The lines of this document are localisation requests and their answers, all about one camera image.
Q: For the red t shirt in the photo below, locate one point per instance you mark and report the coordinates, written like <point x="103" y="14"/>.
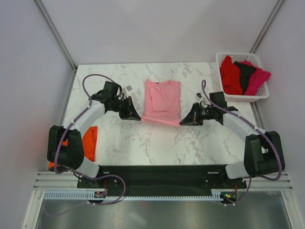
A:
<point x="230" y="77"/>

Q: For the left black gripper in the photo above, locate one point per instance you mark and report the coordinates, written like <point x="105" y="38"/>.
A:
<point x="130" y="113"/>

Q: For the white plastic laundry basket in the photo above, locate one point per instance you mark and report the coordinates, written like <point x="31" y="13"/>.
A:
<point x="263" y="91"/>

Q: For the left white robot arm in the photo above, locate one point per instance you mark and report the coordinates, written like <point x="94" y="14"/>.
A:
<point x="101" y="102"/>

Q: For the right corner aluminium post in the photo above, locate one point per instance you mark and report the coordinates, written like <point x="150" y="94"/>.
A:
<point x="267" y="25"/>

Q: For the left corner aluminium post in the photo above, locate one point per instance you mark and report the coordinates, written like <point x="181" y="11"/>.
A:
<point x="55" y="33"/>

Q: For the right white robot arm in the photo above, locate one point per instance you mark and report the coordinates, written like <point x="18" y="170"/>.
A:
<point x="263" y="153"/>

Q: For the white slotted cable duct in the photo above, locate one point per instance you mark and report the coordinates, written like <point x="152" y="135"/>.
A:
<point x="101" y="194"/>

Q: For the aluminium frame rail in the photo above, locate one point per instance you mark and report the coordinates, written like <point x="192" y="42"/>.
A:
<point x="67" y="181"/>

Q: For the corner aluminium post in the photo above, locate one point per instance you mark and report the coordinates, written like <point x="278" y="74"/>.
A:
<point x="267" y="25"/>
<point x="55" y="33"/>

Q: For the magenta t shirt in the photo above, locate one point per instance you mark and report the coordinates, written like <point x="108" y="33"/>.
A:
<point x="257" y="79"/>

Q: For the pink t shirt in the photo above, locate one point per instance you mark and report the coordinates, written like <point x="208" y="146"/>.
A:
<point x="162" y="103"/>

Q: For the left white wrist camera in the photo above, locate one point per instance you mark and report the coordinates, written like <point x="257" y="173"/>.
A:
<point x="126" y="90"/>

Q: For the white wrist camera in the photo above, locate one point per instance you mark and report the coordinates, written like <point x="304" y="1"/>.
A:
<point x="126" y="90"/>
<point x="198" y="97"/>

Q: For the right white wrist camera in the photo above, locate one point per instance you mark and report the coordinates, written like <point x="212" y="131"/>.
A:
<point x="198" y="97"/>

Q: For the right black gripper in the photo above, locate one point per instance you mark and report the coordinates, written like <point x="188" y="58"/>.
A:
<point x="193" y="118"/>

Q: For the black t shirt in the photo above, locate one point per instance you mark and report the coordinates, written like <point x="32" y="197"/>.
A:
<point x="245" y="73"/>

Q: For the folded orange t shirt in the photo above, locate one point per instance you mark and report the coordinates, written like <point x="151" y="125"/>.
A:
<point x="90" y="145"/>

